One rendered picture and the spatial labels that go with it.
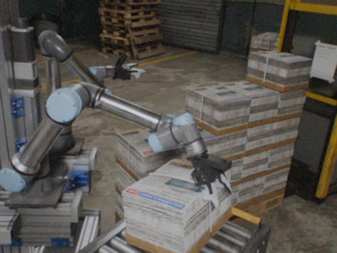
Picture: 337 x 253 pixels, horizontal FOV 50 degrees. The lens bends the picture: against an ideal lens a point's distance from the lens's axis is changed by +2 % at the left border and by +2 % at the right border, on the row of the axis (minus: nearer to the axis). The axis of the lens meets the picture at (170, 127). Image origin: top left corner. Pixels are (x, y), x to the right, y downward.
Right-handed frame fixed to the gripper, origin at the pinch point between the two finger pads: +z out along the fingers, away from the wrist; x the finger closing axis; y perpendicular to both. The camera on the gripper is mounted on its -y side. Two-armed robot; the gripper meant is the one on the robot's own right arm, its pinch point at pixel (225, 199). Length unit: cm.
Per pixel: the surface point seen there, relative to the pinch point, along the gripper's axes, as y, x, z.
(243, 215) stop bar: 14.6, -26.2, 18.7
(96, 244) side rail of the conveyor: 47, 27, -3
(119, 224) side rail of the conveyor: 48.1, 12.9, -3.8
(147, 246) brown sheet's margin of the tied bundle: 29.2, 19.1, 4.6
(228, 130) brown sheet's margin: 50, -103, -10
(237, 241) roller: 12.2, -11.4, 22.8
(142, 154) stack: 72, -40, -22
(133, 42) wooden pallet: 444, -517, -216
